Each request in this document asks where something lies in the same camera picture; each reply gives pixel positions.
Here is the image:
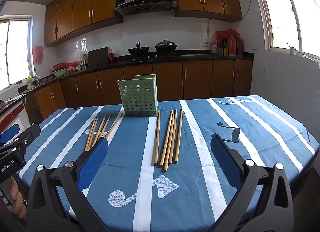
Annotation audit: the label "wooden chopstick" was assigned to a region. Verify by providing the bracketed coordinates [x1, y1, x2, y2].
[104, 112, 124, 139]
[106, 113, 125, 140]
[91, 115, 106, 149]
[96, 114, 112, 145]
[163, 110, 175, 172]
[169, 109, 178, 164]
[84, 116, 98, 152]
[152, 110, 161, 165]
[174, 109, 183, 164]

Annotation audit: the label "green basin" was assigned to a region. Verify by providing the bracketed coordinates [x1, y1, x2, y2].
[52, 68, 68, 78]

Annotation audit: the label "red bag over bottles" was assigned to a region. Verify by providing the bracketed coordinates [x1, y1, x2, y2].
[215, 29, 240, 41]

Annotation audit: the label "group wooden chopsticks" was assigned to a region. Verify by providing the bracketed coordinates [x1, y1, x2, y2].
[158, 110, 173, 167]

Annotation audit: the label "black wok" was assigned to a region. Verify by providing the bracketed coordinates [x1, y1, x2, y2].
[128, 42, 150, 56]

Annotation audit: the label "large red oil bottle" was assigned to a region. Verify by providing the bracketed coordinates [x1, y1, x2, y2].
[227, 35, 237, 56]

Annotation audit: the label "person's left hand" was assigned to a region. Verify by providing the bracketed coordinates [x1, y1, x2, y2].
[7, 178, 27, 220]

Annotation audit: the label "black kitchen countertop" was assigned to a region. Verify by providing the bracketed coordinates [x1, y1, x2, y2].
[17, 52, 254, 95]

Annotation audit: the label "wall cable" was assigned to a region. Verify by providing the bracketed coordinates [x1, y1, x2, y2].
[205, 0, 258, 47]

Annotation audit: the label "wooden base cabinet run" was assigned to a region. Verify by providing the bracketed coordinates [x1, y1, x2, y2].
[25, 59, 253, 122]

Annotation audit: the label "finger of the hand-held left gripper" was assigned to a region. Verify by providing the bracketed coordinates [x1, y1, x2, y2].
[14, 123, 41, 156]
[0, 124, 20, 145]

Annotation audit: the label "hanging red plastic bag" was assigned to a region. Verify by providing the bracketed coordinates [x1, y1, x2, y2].
[32, 46, 45, 64]

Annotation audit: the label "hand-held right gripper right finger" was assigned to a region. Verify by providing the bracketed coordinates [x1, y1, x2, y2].
[211, 134, 294, 232]

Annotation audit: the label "window beside sink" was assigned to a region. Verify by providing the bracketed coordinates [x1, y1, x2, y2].
[0, 16, 34, 92]

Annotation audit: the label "dark pot with lid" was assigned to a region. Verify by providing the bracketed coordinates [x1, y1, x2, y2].
[155, 39, 177, 52]

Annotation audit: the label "gas stove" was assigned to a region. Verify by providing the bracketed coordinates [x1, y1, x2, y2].
[126, 53, 180, 61]

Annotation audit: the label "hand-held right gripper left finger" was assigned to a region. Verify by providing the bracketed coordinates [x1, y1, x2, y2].
[26, 136, 113, 232]

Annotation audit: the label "large bright window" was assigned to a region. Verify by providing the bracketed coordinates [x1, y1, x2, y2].
[251, 0, 320, 62]

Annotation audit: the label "blue white striped tablecloth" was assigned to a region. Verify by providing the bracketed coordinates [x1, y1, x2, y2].
[19, 94, 320, 232]

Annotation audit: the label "green perforated chopstick holder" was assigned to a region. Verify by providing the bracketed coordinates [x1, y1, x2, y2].
[117, 74, 159, 117]

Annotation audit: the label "dark wooden cutting board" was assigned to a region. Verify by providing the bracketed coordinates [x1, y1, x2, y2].
[87, 47, 109, 67]

